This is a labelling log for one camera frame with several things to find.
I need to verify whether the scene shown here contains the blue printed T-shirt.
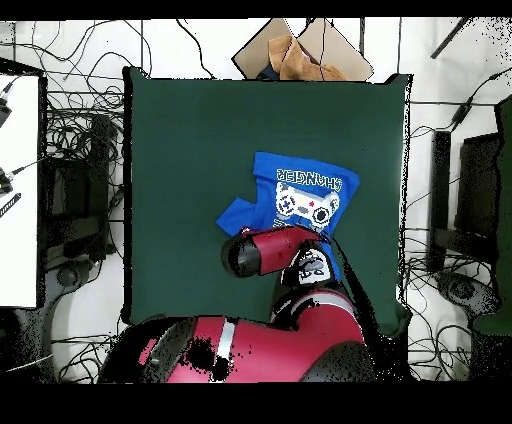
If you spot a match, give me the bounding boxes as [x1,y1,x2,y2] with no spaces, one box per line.
[215,151,361,281]

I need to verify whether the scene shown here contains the dark green table cloth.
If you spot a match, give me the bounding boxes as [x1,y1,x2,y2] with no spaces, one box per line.
[121,65,413,337]
[471,94,512,338]

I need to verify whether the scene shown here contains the dark blue cloth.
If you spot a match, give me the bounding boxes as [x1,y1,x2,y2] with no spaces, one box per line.
[256,64,282,81]

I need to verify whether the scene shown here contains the tan cloth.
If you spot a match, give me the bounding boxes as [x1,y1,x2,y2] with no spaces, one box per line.
[267,34,352,82]

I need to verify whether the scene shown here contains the brown cardboard box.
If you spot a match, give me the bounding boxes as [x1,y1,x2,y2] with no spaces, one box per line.
[231,17,375,83]

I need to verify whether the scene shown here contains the black table leg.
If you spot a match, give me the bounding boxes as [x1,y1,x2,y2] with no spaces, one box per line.
[389,329,410,377]

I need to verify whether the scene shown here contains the black ribbed strip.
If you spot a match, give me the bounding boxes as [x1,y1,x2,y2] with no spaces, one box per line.
[0,192,23,220]

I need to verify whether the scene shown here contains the black device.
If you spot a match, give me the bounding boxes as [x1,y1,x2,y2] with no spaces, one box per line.
[0,95,13,130]
[0,166,16,197]

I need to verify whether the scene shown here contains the black power adapter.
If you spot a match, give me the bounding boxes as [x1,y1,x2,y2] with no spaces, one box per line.
[450,99,474,131]

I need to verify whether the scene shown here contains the black rod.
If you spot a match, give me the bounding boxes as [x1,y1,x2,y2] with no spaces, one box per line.
[430,16,475,60]

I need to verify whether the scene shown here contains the black cable tangle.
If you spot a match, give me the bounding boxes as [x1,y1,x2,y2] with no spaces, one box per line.
[401,223,475,381]
[41,19,126,165]
[51,334,117,384]

